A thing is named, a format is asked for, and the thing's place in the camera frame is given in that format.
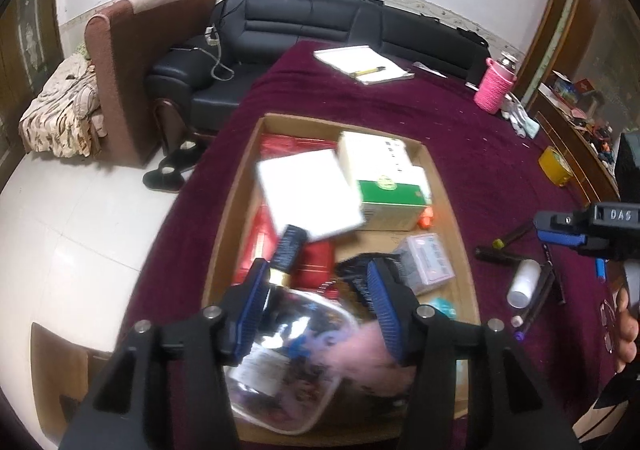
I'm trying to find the wooden cabinet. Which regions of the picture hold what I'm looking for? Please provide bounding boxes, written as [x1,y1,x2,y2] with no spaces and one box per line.
[530,75,623,211]

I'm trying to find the wooden doorway frame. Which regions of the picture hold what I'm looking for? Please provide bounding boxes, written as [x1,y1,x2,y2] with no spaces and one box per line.
[517,0,640,96]

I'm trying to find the pile of cabinet clutter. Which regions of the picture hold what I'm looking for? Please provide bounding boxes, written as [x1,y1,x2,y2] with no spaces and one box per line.
[540,72,621,171]

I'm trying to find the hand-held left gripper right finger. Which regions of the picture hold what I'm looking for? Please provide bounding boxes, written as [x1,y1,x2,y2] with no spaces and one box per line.
[366,255,583,450]

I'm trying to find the brown armchair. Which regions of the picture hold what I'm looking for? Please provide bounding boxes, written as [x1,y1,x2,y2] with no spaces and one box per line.
[84,0,218,168]

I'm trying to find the thin black stick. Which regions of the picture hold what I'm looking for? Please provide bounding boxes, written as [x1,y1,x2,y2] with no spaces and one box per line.
[542,240,567,305]

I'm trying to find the floral blanket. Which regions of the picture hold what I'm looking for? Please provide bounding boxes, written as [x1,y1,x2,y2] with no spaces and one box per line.
[19,42,108,158]

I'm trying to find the small pale plastic box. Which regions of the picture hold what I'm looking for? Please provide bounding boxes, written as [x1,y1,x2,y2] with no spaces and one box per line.
[392,232,457,296]

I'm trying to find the black leather sofa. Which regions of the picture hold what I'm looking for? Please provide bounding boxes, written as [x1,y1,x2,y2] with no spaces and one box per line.
[145,0,493,136]

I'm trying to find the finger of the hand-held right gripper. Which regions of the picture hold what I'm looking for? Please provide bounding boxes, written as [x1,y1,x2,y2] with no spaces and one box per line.
[536,228,587,248]
[532,211,593,232]

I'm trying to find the pink covered bottle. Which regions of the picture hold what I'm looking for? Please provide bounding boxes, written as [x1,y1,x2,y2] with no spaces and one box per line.
[473,52,521,115]

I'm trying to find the thick black marker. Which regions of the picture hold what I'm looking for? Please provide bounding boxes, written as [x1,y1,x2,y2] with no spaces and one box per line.
[475,246,523,263]

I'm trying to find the white bottle orange cap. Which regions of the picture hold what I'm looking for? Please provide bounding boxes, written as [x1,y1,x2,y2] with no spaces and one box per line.
[506,259,542,309]

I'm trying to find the clear plastic bag pink contents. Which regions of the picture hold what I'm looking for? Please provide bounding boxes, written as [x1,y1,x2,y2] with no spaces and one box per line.
[222,280,421,436]

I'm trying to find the black snack packet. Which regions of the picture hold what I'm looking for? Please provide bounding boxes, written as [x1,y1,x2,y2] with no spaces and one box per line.
[334,252,406,321]

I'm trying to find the person's right hand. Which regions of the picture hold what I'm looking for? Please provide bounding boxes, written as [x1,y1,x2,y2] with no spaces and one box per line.
[614,287,640,373]

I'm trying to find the yellow-brown tape roll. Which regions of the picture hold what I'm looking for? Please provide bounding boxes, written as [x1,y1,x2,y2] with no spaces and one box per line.
[538,146,576,188]

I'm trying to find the white notebook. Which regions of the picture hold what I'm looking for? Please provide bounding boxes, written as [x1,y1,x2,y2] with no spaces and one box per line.
[313,45,416,86]

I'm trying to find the black bottle gold collar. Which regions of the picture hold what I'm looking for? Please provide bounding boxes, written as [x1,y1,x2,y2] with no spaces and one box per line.
[270,225,307,288]

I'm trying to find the cardboard box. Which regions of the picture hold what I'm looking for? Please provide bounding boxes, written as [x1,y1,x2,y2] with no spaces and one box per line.
[200,112,483,446]

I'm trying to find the red flat box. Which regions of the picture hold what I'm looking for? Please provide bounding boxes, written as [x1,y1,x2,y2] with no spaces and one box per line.
[232,132,338,291]

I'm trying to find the small teal item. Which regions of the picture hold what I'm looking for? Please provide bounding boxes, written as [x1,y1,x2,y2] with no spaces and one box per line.
[430,297,458,321]

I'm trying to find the black pen yellow cap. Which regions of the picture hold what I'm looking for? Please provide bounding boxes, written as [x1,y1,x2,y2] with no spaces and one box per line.
[492,222,533,251]

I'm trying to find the white crumpled cloth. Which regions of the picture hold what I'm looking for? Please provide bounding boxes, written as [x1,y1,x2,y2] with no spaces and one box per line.
[502,95,541,140]

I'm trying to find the green and white box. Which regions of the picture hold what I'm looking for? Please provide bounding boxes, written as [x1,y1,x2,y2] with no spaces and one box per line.
[336,130,433,231]

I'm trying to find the wooden stool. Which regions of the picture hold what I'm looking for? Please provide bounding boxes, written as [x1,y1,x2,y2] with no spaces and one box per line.
[29,322,108,436]

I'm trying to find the white charger with cable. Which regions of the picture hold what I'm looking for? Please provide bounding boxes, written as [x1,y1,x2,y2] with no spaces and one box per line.
[204,25,236,81]

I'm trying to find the white flat box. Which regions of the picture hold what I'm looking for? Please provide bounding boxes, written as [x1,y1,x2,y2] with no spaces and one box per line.
[256,149,366,243]

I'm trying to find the dark wooden glass door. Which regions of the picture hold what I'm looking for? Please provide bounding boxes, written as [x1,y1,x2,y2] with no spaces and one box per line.
[0,0,66,141]

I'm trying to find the long black stick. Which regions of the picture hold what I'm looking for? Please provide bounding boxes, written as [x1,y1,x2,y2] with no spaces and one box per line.
[520,265,556,328]

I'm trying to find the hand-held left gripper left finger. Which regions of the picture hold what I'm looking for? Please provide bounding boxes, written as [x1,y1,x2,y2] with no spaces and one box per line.
[60,257,273,450]

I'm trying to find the white paper slip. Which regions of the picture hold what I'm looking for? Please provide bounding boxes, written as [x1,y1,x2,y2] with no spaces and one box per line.
[412,61,448,79]

